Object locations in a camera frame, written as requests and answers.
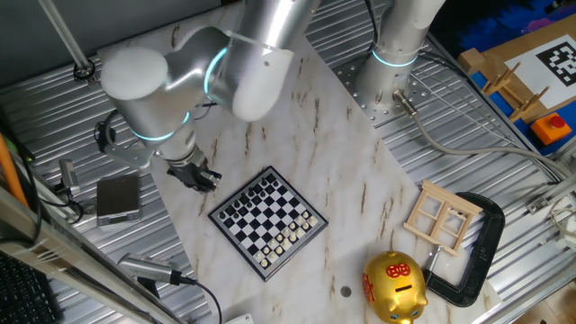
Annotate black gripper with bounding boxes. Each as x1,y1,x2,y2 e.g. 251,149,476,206
166,160,223,194

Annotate black framed chessboard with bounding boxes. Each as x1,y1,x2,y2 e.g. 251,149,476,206
208,166,329,282

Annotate steel digital scale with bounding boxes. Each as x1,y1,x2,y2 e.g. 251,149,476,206
95,174,143,228

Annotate orange pole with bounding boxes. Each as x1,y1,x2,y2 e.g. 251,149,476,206
0,132,29,208

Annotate grey metal pole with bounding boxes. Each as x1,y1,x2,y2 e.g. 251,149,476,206
38,0,98,86

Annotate gold piggy bank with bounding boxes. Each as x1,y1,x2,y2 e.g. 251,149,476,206
361,250,429,324

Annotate black keyboard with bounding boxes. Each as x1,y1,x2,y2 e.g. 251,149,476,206
0,251,62,324

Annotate black C-clamp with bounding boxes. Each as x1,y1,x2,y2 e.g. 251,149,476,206
422,192,507,309

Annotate wooden block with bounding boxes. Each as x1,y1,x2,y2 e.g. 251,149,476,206
456,48,487,77

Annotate blue mat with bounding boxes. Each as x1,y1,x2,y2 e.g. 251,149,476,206
467,67,576,157

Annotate brown cardboard sheet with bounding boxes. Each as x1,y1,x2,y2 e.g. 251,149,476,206
483,13,576,123

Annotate dark blue acoustic foam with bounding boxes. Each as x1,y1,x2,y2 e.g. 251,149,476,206
456,0,576,50

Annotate wooden peg rack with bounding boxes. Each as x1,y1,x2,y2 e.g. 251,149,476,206
480,60,551,123

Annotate white marker sheet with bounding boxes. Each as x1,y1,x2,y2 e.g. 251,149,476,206
503,33,576,109

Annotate orange emergency stop box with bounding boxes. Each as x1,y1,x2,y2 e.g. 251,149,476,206
529,112,573,147

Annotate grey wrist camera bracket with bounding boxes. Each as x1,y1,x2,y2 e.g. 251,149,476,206
103,142,157,170

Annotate black camera cable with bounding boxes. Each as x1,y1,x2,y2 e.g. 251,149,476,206
178,273,224,324
42,183,86,225

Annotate silver camera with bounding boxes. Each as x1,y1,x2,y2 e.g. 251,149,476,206
117,252,184,298

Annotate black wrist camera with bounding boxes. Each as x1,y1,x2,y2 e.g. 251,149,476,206
93,120,117,154

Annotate small grey camera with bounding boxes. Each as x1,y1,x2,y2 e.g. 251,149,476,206
58,159,81,197

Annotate aluminium frame beam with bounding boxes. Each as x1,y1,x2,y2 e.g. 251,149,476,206
0,184,184,324

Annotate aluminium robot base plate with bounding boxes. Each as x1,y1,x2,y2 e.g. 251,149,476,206
332,56,433,127

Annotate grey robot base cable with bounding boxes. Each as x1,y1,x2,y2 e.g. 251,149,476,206
391,88,572,181

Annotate black cable bundle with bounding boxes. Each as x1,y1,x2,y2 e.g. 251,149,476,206
364,0,382,51

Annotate wooden window frame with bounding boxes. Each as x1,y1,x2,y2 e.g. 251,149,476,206
402,179,484,257

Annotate aluminium frame rail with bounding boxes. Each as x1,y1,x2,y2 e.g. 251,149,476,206
525,173,576,216

